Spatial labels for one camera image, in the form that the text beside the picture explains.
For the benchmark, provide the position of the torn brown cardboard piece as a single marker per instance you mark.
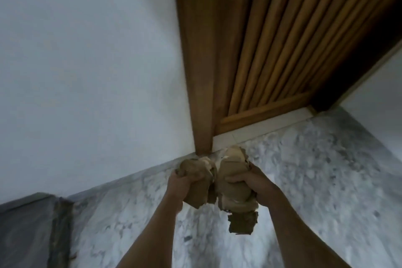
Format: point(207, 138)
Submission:
point(235, 192)

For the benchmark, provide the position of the person's left thumb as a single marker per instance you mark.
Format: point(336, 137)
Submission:
point(188, 179)

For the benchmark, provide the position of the slatted wooden door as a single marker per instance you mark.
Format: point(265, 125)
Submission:
point(282, 41)

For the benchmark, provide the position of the person's right thumb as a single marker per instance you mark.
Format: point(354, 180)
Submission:
point(237, 178)

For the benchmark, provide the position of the person's left hand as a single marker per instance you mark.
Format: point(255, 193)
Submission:
point(177, 189)

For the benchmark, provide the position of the person's right hand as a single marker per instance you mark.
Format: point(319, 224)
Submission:
point(256, 179)

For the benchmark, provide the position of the wooden door frame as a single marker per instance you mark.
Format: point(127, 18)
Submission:
point(201, 57)

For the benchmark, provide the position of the person's right forearm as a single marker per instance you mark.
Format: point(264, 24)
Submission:
point(301, 233)

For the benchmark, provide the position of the person's left forearm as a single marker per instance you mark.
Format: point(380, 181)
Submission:
point(150, 236)

